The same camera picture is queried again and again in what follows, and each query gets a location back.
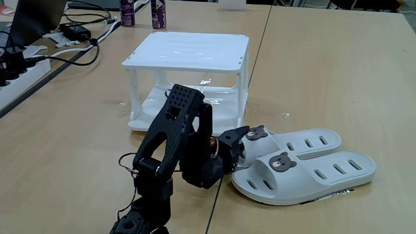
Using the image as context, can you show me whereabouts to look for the white bear slipper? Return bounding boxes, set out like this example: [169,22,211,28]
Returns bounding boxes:
[231,149,377,207]
[235,124,343,169]

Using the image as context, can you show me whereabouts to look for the large black plug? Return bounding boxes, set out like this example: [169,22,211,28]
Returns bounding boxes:
[3,45,29,81]

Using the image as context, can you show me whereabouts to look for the thin shiny tape strip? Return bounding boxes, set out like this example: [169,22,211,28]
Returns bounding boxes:
[300,188,355,205]

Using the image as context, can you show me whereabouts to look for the white two-tier plastic box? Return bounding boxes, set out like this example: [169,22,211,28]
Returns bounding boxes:
[122,31,250,137]

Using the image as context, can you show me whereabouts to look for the white power strip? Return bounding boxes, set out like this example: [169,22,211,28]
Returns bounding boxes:
[0,58,52,112]

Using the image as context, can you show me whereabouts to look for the white plastic printed part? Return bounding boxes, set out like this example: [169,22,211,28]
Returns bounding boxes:
[42,31,81,49]

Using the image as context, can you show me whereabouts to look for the white card stand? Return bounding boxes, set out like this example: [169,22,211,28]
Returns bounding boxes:
[216,0,248,12]

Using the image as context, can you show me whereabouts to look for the dark open laptop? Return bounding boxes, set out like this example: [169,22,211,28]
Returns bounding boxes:
[5,0,68,49]

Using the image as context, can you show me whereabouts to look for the black adapter cable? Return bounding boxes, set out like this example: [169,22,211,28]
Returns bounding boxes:
[27,38,101,67]

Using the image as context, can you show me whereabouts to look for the white flat piece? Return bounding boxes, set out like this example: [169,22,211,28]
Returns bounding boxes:
[22,44,49,60]

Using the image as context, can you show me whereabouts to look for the dark flat device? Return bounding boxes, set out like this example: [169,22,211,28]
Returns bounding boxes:
[66,0,122,12]

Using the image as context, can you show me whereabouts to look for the thick white cable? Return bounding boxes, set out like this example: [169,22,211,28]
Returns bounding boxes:
[48,19,122,58]

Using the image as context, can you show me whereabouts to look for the black power adapter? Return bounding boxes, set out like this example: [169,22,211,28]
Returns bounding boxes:
[58,21,92,42]

